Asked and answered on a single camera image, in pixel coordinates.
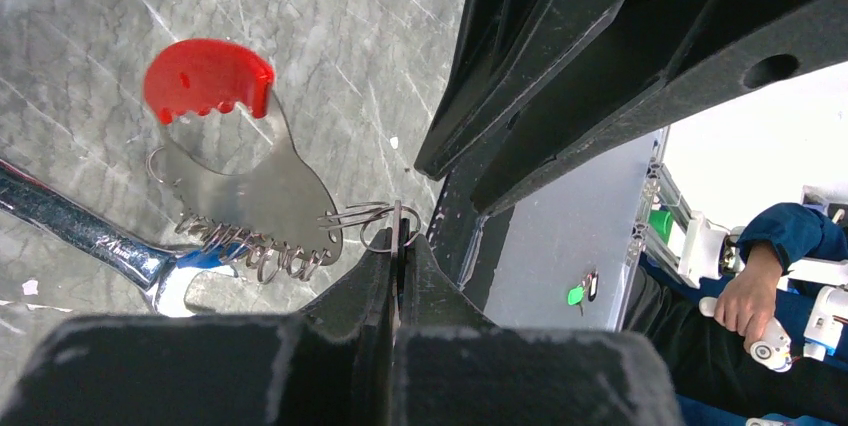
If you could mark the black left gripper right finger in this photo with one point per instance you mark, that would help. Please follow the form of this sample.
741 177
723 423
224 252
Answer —
452 366

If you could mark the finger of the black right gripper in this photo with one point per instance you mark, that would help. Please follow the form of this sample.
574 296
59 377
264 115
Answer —
663 62
506 50

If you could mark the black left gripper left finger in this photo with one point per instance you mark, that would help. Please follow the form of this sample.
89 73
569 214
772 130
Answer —
329 364

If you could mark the metal split keyring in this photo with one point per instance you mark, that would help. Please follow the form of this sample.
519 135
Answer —
378 221

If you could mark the blue sleeved forearm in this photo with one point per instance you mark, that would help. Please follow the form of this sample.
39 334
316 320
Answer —
794 232

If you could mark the operator hand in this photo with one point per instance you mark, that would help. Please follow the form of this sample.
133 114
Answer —
748 303

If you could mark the green tagged key bunch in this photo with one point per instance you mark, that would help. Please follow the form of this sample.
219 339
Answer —
584 292

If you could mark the silver open-end wrench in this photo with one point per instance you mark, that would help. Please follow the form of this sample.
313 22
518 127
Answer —
151 269

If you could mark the aluminium frame rail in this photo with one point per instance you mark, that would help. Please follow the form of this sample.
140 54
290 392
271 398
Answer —
678 241

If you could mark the white teleoperation handle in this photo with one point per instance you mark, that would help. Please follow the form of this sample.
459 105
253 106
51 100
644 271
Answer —
773 349

